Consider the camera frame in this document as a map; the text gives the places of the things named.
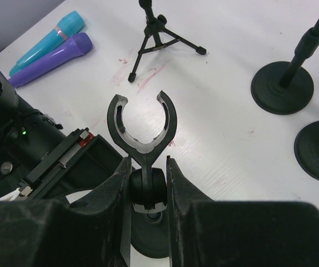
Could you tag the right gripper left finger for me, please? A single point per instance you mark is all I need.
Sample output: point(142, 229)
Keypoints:
point(93, 231)

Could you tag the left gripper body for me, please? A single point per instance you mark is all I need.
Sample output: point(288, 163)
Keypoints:
point(57, 164)

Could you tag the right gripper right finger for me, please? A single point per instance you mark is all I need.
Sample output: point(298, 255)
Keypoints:
point(205, 232)

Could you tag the plain purple microphone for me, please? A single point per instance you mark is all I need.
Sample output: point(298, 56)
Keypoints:
point(76, 46)

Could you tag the teal microphone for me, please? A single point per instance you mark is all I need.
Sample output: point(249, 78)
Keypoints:
point(69, 25)

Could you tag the black round-base clip stand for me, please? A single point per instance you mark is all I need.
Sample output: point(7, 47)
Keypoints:
point(285, 88)

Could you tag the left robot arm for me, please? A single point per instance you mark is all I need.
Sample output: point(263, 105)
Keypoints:
point(17, 116)

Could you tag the black tripod shock-mount stand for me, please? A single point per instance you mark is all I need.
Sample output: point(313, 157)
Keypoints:
point(152, 40)

